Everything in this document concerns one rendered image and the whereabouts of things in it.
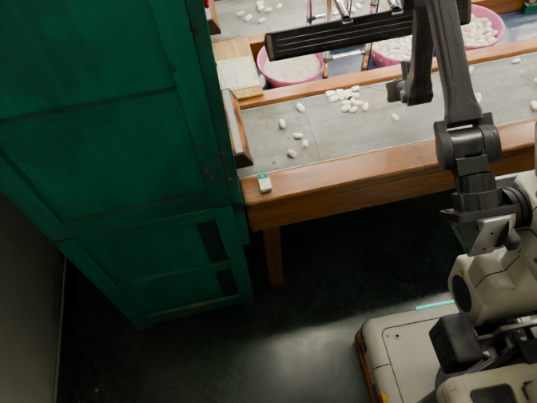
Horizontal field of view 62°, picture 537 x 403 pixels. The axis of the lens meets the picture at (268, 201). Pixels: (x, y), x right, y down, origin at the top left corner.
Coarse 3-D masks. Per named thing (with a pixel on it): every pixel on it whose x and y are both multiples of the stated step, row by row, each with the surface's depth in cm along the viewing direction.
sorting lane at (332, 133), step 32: (480, 64) 169; (512, 64) 168; (320, 96) 165; (384, 96) 163; (512, 96) 160; (256, 128) 159; (288, 128) 158; (320, 128) 157; (352, 128) 156; (384, 128) 155; (416, 128) 154; (256, 160) 151; (288, 160) 150; (320, 160) 149
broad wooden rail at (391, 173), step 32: (512, 128) 149; (352, 160) 146; (384, 160) 145; (416, 160) 144; (512, 160) 151; (256, 192) 141; (288, 192) 140; (320, 192) 142; (352, 192) 146; (384, 192) 150; (416, 192) 155; (256, 224) 150; (288, 224) 155
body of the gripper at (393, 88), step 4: (400, 80) 144; (388, 84) 144; (392, 84) 144; (396, 84) 144; (400, 84) 141; (388, 88) 144; (392, 88) 144; (396, 88) 143; (400, 88) 140; (388, 92) 145; (392, 92) 145; (396, 92) 143; (388, 96) 145; (392, 96) 145; (396, 96) 145; (388, 100) 145; (392, 100) 146; (396, 100) 146; (400, 100) 146
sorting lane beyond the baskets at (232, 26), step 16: (224, 0) 200; (240, 0) 200; (256, 0) 199; (272, 0) 198; (288, 0) 198; (304, 0) 197; (320, 0) 196; (352, 0) 195; (368, 0) 194; (384, 0) 194; (224, 16) 194; (240, 16) 194; (256, 16) 193; (272, 16) 192; (288, 16) 192; (304, 16) 191; (336, 16) 190; (224, 32) 188; (240, 32) 188; (256, 32) 187
